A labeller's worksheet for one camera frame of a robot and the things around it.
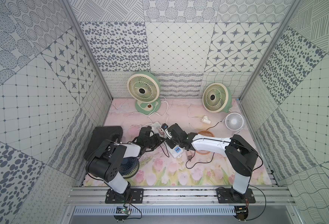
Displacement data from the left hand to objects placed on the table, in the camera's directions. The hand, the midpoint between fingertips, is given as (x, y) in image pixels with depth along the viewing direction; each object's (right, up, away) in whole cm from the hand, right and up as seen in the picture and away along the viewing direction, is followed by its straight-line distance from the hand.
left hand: (165, 136), depth 92 cm
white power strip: (+8, -9, -4) cm, 13 cm away
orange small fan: (+27, +3, -8) cm, 28 cm away
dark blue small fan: (-19, -14, -17) cm, 29 cm away
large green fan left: (-13, +33, +1) cm, 36 cm away
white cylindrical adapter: (+30, +10, +12) cm, 34 cm away
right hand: (+3, -1, -1) cm, 4 cm away
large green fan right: (+39, +27, +11) cm, 48 cm away
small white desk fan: (+49, +9, +4) cm, 50 cm away
